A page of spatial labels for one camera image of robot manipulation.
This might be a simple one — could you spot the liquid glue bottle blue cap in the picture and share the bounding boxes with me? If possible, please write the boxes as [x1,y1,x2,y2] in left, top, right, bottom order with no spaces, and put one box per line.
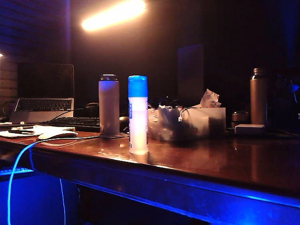
[127,75,149,155]

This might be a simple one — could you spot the black computer mouse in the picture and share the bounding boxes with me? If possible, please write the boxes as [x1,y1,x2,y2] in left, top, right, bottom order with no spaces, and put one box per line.
[119,116,129,132]

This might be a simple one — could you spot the flat coaster mat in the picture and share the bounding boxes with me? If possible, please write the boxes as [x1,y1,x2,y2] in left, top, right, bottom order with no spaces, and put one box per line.
[100,132,129,139]

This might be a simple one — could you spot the frosted bottle dark lid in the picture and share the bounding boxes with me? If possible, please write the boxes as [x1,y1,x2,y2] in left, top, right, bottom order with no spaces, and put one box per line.
[98,74,120,137]

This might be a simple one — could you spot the clear plastic bag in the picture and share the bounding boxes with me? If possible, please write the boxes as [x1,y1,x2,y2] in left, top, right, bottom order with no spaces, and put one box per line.
[147,106,227,143]

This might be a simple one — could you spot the black headphones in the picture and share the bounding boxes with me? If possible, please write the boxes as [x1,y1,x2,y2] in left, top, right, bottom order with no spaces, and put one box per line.
[85,102,100,112]

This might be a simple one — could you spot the crumpled white tissue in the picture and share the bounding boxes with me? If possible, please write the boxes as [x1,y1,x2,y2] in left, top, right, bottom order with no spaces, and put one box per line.
[200,89,222,109]

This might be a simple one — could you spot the black keyboard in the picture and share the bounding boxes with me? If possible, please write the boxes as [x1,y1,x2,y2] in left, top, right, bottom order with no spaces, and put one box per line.
[38,116,101,132]

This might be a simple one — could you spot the small metal cup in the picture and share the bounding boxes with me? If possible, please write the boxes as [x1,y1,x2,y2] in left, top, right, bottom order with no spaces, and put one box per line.
[231,111,250,128]

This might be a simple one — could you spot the white computer mouse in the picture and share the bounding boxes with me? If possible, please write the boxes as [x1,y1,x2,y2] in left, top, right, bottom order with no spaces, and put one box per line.
[38,130,78,141]

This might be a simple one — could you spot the white power adapter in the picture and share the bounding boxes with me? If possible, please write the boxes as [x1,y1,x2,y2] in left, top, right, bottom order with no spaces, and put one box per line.
[234,124,266,135]

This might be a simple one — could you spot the bright ceiling light bar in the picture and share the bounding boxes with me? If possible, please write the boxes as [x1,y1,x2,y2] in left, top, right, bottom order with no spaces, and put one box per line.
[81,0,147,32]

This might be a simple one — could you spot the silver laptop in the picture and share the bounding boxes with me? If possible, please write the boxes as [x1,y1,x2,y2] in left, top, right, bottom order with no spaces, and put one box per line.
[8,63,75,124]

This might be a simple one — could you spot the white paper stack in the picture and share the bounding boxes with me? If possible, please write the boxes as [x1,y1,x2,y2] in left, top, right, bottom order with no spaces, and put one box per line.
[0,125,76,138]

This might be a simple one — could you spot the metal thermos flask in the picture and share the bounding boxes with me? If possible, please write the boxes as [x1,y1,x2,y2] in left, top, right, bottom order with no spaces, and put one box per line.
[249,67,269,125]

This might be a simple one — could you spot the dark jug appliance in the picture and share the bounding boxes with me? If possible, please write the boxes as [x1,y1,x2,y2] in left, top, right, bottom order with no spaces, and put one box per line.
[268,67,300,132]

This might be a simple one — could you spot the blue-lit keyboard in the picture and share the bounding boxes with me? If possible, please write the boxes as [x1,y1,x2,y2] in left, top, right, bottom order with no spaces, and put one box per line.
[0,166,35,175]

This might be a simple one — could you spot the white usb cable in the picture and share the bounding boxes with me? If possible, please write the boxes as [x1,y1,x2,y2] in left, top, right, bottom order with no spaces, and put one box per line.
[177,106,203,122]

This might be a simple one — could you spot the black laptop cable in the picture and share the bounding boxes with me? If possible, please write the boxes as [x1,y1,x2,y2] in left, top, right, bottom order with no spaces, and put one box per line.
[50,107,86,121]

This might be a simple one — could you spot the thin white cable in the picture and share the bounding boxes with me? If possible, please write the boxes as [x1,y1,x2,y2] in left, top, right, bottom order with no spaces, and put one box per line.
[59,178,67,225]

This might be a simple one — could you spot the thick white cable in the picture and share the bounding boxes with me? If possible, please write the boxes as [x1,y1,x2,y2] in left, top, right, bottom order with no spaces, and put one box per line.
[7,135,102,225]

